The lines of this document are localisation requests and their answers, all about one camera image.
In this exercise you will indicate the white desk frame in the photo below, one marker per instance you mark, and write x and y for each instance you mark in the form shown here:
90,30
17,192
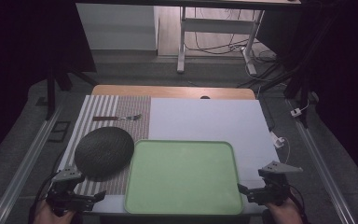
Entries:
214,26

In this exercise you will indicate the striped woven placemat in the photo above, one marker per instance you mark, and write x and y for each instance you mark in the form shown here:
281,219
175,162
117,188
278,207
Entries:
130,109

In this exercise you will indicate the person's right hand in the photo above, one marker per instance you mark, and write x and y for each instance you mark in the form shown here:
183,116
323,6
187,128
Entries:
284,214

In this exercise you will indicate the wooden table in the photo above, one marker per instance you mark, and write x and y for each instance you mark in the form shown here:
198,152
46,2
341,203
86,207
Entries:
167,92

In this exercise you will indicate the person's left hand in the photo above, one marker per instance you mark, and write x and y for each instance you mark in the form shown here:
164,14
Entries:
48,216

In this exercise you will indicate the green plastic tray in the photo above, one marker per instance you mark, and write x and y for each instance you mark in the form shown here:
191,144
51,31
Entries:
183,179

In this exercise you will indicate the aluminium rail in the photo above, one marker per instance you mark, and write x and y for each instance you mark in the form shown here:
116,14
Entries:
24,168
320,161

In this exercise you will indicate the small black round object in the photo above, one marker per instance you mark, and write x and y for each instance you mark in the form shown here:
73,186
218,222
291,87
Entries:
205,97

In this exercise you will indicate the dark grey round bowl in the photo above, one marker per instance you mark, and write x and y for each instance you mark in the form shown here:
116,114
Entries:
104,152

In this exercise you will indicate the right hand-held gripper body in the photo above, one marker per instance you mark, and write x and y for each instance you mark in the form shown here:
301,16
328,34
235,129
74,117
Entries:
275,186

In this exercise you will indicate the white board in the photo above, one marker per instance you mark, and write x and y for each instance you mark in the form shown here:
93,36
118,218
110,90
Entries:
211,121

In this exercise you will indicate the black rectangular frame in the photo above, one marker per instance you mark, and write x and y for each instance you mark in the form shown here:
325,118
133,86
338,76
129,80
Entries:
59,131

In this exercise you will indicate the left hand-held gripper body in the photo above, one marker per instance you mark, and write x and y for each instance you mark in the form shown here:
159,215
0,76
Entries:
64,186

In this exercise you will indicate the black stand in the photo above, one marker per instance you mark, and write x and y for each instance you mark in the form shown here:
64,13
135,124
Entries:
51,93
304,93

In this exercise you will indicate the white cabinet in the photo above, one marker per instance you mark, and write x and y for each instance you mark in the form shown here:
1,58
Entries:
118,28

